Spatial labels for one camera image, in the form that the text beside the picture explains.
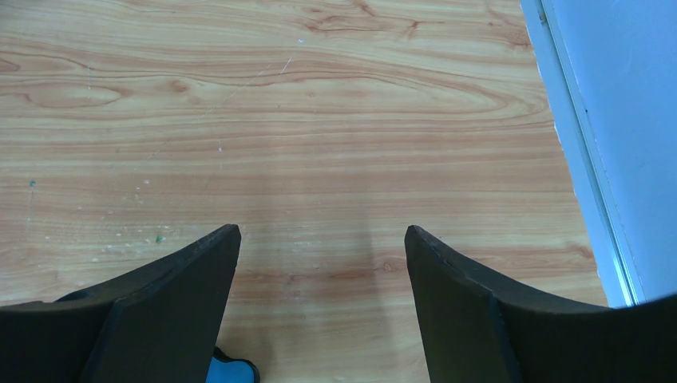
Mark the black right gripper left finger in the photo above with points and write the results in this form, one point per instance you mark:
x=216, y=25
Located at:
x=157, y=323

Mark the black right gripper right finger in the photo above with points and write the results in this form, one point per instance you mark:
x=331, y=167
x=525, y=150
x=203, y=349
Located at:
x=479, y=325

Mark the blue whiteboard eraser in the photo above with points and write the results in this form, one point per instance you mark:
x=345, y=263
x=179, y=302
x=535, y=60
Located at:
x=225, y=369

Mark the aluminium frame post right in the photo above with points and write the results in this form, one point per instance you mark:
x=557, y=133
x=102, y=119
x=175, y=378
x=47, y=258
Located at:
x=571, y=121

